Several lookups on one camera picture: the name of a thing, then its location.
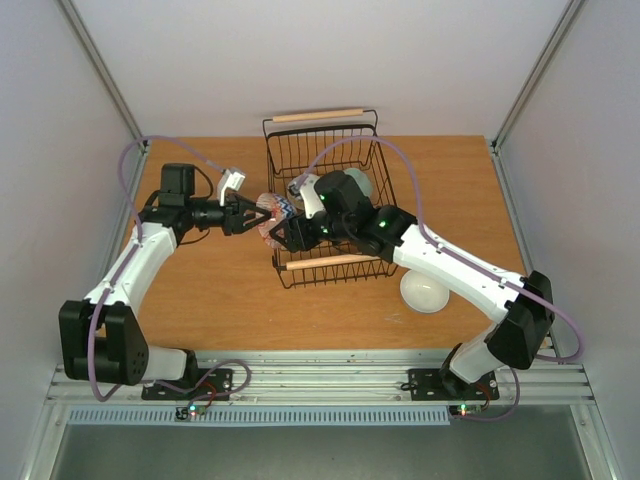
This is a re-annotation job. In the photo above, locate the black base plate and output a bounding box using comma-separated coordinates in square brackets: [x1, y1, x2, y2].
[402, 368, 500, 401]
[141, 368, 233, 401]

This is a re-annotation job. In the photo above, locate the small circuit board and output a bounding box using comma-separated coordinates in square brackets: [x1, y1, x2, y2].
[174, 405, 208, 421]
[449, 403, 487, 418]

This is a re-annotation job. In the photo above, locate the plain white ribbed bowl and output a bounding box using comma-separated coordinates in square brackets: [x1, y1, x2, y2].
[400, 270, 450, 314]

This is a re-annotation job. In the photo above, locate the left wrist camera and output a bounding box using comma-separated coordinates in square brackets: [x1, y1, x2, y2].
[216, 167, 246, 206]

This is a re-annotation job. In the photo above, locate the white blue patterned bowl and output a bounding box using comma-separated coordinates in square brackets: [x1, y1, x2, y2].
[256, 192, 297, 249]

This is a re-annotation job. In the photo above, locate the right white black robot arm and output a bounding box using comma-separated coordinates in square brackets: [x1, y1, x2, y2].
[268, 171, 554, 398]

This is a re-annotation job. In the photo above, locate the celadon green bowl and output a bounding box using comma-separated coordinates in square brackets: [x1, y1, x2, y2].
[344, 168, 374, 198]

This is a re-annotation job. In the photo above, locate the black wire dish rack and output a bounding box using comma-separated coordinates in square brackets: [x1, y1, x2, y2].
[262, 108, 396, 288]

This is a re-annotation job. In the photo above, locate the left small circuit board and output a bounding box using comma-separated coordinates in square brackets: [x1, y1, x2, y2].
[174, 405, 208, 421]

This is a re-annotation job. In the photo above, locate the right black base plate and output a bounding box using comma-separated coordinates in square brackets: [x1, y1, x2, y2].
[402, 368, 500, 401]

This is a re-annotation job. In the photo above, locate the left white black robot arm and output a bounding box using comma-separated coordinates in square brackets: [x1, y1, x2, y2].
[58, 163, 271, 398]

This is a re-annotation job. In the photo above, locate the yellow patterned bowl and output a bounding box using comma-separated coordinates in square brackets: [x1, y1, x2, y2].
[286, 179, 304, 210]

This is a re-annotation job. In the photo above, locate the right small circuit board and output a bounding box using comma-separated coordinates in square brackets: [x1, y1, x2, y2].
[449, 403, 487, 418]

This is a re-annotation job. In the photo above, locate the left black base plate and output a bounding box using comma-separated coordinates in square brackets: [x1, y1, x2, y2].
[141, 368, 233, 401]

